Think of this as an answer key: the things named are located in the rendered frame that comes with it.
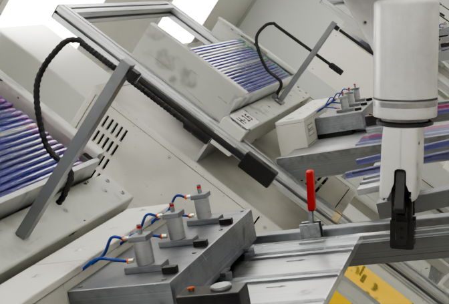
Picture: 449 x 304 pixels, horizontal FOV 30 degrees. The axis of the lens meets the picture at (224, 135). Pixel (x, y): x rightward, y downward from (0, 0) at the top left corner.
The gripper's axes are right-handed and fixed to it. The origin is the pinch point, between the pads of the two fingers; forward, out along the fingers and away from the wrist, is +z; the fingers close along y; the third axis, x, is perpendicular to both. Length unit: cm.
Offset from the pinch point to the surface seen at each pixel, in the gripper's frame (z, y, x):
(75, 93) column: 16, -274, -194
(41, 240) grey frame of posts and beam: -0.1, 15.7, -46.6
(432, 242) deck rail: 3.6, -8.0, 3.5
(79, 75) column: 8, -292, -200
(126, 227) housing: 0.2, 6.1, -38.4
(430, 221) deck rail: 0.5, -8.0, 3.1
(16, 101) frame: -15, -11, -66
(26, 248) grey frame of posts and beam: 0, 20, -47
